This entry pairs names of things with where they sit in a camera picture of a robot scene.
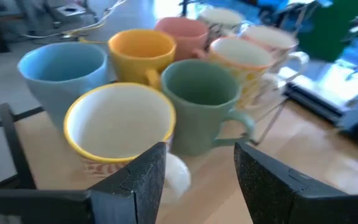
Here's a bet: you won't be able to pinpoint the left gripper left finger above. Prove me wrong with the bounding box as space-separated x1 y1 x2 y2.
87 141 168 224

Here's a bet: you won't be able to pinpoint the grey box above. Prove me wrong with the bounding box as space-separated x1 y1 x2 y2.
54 2 87 17

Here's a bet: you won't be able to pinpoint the wooden shelf black legs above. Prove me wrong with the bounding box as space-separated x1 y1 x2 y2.
0 79 291 224

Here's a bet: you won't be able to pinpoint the pale floor cable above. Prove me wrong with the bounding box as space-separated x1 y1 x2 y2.
20 0 127 44

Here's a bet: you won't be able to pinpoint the orange mug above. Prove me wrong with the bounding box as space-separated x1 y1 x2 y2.
108 28 178 91

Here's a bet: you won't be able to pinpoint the white mug yellow rim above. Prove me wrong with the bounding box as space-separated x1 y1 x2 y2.
63 82 193 205

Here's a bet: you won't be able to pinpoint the patterned mug white rim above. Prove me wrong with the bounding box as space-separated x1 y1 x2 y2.
196 7 247 37

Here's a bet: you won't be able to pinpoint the green panel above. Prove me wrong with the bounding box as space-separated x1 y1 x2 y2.
296 0 358 63

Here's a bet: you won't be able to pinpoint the green mug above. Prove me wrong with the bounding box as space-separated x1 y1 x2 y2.
160 58 257 157

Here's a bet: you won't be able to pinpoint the blue mug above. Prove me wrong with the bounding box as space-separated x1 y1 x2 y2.
16 42 109 133

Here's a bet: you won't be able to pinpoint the patterned mug pink rim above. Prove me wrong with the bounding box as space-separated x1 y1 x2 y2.
240 24 311 94

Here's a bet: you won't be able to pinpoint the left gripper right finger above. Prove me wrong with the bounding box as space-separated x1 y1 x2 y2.
233 141 347 224

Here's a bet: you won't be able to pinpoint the yellow patterned mug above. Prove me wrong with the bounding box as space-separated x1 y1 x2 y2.
208 36 276 110

